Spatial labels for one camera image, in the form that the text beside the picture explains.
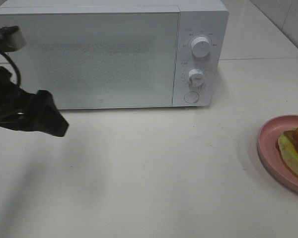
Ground toast sandwich with lettuce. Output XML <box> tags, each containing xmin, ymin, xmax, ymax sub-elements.
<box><xmin>277</xmin><ymin>128</ymin><xmax>298</xmax><ymax>177</ymax></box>

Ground black left camera cable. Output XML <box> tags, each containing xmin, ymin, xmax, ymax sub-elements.
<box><xmin>0</xmin><ymin>51</ymin><xmax>21</xmax><ymax>86</ymax></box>

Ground white microwave oven body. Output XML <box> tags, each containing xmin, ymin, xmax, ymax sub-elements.
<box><xmin>0</xmin><ymin>0</ymin><xmax>229</xmax><ymax>109</ymax></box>

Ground round white door button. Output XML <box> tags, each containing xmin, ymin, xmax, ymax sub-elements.
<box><xmin>184</xmin><ymin>92</ymin><xmax>199</xmax><ymax>104</ymax></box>

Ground pink round plate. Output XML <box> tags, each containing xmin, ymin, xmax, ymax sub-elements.
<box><xmin>257</xmin><ymin>115</ymin><xmax>298</xmax><ymax>194</ymax></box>

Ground white timer knob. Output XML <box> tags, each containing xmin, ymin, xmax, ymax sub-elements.
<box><xmin>188</xmin><ymin>69</ymin><xmax>205</xmax><ymax>87</ymax></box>

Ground white microwave door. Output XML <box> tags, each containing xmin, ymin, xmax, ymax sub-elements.
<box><xmin>0</xmin><ymin>13</ymin><xmax>179</xmax><ymax>109</ymax></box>

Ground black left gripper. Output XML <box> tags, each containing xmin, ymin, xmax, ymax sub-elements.
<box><xmin>0</xmin><ymin>66</ymin><xmax>69</xmax><ymax>137</ymax></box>

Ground upper white power knob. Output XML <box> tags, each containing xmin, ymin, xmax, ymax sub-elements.
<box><xmin>191</xmin><ymin>36</ymin><xmax>211</xmax><ymax>58</ymax></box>

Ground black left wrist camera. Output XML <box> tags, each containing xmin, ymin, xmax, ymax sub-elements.
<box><xmin>0</xmin><ymin>26</ymin><xmax>26</xmax><ymax>53</ymax></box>

